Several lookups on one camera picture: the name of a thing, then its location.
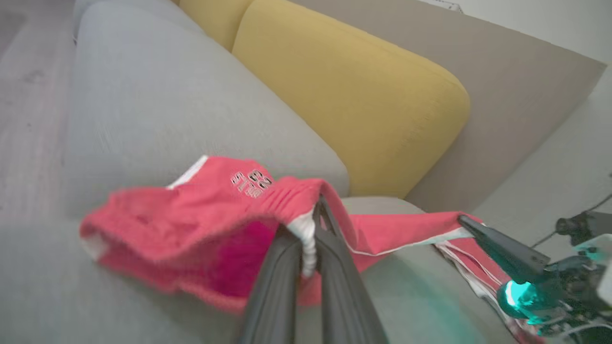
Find large yellow backrest cushion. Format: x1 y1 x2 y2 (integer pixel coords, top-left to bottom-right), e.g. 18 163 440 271
232 0 471 199

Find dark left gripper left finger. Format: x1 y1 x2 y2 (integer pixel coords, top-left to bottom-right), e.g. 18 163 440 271
239 225 304 344

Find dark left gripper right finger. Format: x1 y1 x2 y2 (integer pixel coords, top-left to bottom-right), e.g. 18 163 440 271
313 196 389 344

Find grey sofa seat cushion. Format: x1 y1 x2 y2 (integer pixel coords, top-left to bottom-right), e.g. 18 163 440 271
62 0 350 225

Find red white-trimmed basketball jersey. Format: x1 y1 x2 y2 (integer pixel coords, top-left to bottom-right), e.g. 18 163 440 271
433 238 546 344

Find red basketball shorts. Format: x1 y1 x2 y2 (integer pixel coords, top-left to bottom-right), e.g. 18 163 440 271
79 155 484 316

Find large grey sofa chaise seat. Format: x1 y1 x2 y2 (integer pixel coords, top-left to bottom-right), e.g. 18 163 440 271
0 196 531 344

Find small yellow backrest cushion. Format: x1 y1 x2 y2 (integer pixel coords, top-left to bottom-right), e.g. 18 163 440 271
179 0 254 52

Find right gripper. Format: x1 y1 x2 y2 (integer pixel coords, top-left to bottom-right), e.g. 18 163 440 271
458 211 612 344

